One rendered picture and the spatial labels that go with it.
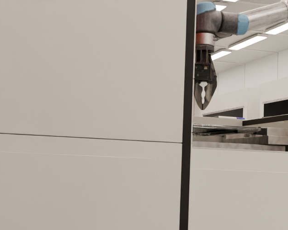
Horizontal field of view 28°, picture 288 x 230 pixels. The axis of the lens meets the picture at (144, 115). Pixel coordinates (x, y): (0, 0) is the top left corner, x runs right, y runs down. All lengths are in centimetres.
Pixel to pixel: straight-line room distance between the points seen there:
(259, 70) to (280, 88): 254
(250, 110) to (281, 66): 131
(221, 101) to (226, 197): 789
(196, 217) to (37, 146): 53
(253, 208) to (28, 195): 67
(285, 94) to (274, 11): 549
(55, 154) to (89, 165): 8
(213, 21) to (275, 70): 789
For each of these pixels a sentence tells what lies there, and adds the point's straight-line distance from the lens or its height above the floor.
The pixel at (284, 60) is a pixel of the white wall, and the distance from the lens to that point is 963.
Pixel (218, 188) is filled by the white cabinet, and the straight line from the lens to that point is 161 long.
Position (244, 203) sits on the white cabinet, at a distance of 164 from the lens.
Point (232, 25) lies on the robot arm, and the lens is 201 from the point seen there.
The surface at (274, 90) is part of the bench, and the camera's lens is 796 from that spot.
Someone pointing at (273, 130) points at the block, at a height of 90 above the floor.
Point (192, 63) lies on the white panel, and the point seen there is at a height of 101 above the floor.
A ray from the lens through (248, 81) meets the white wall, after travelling 1069.
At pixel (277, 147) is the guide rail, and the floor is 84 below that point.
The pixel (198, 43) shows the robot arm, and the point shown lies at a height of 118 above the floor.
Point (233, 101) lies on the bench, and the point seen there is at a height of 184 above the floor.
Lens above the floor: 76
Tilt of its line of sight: 5 degrees up
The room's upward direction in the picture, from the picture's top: 2 degrees clockwise
